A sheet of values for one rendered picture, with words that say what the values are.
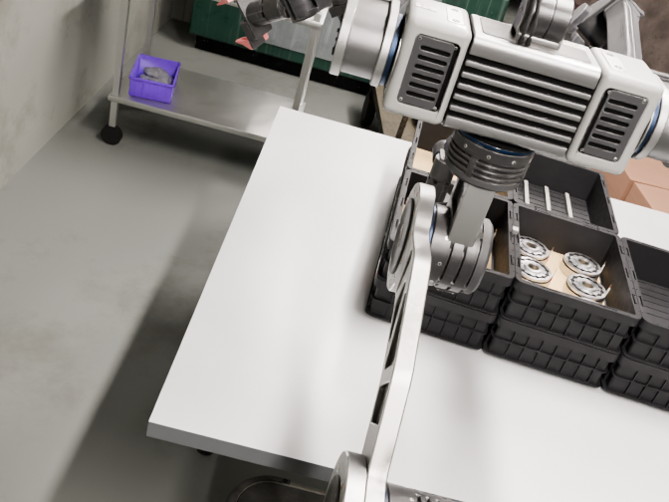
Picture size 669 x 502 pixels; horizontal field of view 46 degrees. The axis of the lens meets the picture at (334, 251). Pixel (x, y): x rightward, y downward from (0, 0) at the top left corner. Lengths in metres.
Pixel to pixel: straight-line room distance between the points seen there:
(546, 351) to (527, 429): 0.23
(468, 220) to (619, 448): 0.77
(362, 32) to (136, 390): 1.65
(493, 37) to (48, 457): 1.71
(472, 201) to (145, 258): 2.01
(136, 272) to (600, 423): 1.82
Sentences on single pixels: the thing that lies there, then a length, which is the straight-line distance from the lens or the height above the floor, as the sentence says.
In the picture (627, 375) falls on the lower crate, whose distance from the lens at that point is 2.01.
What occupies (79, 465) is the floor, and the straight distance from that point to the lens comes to 2.38.
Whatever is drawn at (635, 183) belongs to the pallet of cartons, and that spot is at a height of 0.39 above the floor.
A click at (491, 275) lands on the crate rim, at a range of 1.81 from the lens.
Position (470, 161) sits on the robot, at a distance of 1.28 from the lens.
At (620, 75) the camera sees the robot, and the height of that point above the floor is 1.53.
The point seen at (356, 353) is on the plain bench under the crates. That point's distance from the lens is 1.80.
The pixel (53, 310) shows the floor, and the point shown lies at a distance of 2.86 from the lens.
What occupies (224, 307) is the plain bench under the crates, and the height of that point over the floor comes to 0.70.
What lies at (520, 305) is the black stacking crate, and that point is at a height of 0.87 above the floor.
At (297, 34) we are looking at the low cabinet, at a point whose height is 0.28.
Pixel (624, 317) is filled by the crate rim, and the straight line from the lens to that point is 1.89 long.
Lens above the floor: 1.82
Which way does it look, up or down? 32 degrees down
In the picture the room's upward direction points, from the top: 17 degrees clockwise
